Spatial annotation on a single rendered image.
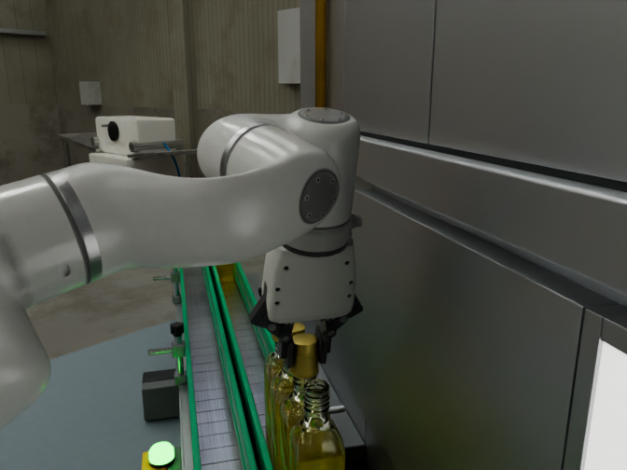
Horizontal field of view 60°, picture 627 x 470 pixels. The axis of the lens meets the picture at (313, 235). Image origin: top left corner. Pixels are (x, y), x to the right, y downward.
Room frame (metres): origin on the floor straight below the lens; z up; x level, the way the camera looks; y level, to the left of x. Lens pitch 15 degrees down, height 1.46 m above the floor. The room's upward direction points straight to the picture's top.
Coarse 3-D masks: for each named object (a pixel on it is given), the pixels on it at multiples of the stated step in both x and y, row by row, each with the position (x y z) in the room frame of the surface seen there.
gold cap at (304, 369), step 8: (296, 336) 0.60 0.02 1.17; (304, 336) 0.60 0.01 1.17; (312, 336) 0.60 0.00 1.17; (296, 344) 0.58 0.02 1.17; (304, 344) 0.58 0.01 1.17; (312, 344) 0.58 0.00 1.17; (296, 352) 0.58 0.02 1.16; (304, 352) 0.58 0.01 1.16; (312, 352) 0.58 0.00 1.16; (296, 360) 0.58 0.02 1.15; (304, 360) 0.58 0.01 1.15; (312, 360) 0.58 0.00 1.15; (296, 368) 0.58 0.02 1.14; (304, 368) 0.58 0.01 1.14; (312, 368) 0.58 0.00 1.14; (296, 376) 0.58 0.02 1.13; (304, 376) 0.58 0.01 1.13; (312, 376) 0.58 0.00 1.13
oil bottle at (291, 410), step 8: (288, 400) 0.59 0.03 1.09; (296, 400) 0.59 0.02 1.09; (280, 408) 0.60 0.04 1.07; (288, 408) 0.58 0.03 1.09; (296, 408) 0.58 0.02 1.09; (280, 416) 0.60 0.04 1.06; (288, 416) 0.57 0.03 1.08; (296, 416) 0.57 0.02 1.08; (280, 424) 0.60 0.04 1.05; (288, 424) 0.57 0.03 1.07; (280, 432) 0.61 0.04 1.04; (288, 432) 0.57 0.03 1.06; (280, 440) 0.61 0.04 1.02; (288, 440) 0.57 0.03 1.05; (280, 448) 0.61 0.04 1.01; (288, 448) 0.57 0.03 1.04; (280, 456) 0.61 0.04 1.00; (288, 456) 0.57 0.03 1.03; (280, 464) 0.61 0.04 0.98; (288, 464) 0.57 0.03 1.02
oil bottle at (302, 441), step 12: (300, 420) 0.55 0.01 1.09; (300, 432) 0.53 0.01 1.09; (312, 432) 0.53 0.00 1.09; (324, 432) 0.53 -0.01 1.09; (336, 432) 0.53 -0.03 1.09; (300, 444) 0.52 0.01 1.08; (312, 444) 0.51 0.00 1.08; (324, 444) 0.52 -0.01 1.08; (336, 444) 0.52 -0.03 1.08; (300, 456) 0.51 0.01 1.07; (312, 456) 0.51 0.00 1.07; (324, 456) 0.51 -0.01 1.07; (336, 456) 0.52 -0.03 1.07; (300, 468) 0.51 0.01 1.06; (312, 468) 0.51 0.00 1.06; (324, 468) 0.51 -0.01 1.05; (336, 468) 0.52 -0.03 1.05
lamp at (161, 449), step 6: (156, 444) 0.83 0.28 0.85; (162, 444) 0.83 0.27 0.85; (168, 444) 0.83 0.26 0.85; (150, 450) 0.82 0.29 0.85; (156, 450) 0.81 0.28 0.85; (162, 450) 0.81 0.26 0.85; (168, 450) 0.82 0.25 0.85; (150, 456) 0.81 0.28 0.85; (156, 456) 0.81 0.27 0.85; (162, 456) 0.81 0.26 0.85; (168, 456) 0.81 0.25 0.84; (174, 456) 0.83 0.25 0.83; (150, 462) 0.81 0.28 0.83; (156, 462) 0.80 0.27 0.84; (162, 462) 0.81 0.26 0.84; (168, 462) 0.81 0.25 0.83; (156, 468) 0.80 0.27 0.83
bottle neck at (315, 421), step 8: (304, 384) 0.54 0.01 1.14; (312, 384) 0.55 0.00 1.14; (320, 384) 0.55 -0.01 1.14; (328, 384) 0.54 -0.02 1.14; (304, 392) 0.54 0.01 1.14; (312, 392) 0.53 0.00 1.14; (320, 392) 0.53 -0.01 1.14; (328, 392) 0.54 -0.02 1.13; (304, 400) 0.54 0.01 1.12; (312, 400) 0.53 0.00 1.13; (320, 400) 0.53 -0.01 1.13; (328, 400) 0.54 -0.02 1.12; (304, 408) 0.53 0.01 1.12; (312, 408) 0.53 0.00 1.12; (320, 408) 0.53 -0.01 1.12; (328, 408) 0.53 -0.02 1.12; (304, 416) 0.54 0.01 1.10; (312, 416) 0.53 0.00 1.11; (320, 416) 0.53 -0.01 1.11; (328, 416) 0.54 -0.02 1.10; (304, 424) 0.53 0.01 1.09; (312, 424) 0.53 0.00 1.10; (320, 424) 0.53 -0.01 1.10; (328, 424) 0.54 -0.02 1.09
